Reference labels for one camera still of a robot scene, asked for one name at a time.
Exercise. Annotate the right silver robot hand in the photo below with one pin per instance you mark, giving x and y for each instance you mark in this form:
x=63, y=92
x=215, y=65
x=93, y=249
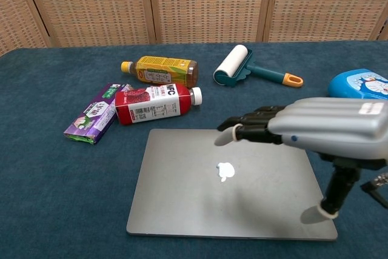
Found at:
x=327, y=122

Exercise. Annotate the red juice bottle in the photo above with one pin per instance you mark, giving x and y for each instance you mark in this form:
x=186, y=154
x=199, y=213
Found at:
x=151, y=104

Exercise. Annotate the silver laptop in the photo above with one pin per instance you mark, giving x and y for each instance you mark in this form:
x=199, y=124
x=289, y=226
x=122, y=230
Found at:
x=182, y=195

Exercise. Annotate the purple toothpaste box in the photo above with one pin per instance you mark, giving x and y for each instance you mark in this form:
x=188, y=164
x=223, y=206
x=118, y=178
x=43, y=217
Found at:
x=94, y=116

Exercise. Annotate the woven bamboo folding screen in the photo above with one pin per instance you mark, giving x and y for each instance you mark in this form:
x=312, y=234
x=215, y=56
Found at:
x=194, y=4

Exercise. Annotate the blue table cloth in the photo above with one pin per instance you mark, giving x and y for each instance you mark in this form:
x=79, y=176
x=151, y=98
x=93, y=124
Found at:
x=60, y=195

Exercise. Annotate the yellow tea bottle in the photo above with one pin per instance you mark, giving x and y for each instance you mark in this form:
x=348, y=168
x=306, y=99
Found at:
x=163, y=69

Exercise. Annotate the blue cartoon pump bottle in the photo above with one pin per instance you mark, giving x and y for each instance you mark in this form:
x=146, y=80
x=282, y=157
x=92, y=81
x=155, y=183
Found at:
x=354, y=84

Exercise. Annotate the teal lint roller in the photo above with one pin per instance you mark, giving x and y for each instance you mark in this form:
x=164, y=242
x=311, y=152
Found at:
x=232, y=63

